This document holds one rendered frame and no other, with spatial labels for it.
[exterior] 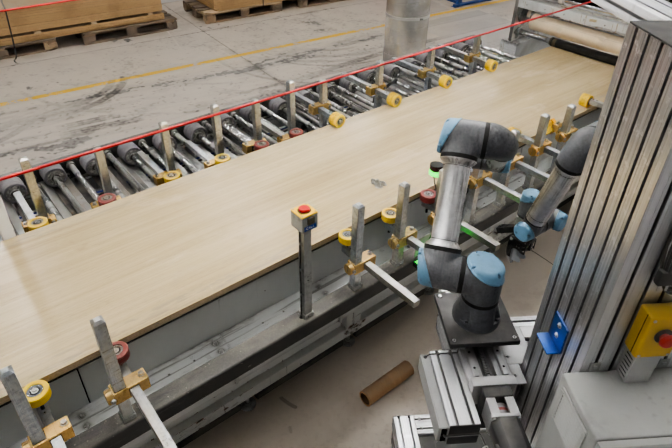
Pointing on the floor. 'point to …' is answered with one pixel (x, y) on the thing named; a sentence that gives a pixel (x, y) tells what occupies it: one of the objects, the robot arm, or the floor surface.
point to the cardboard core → (386, 383)
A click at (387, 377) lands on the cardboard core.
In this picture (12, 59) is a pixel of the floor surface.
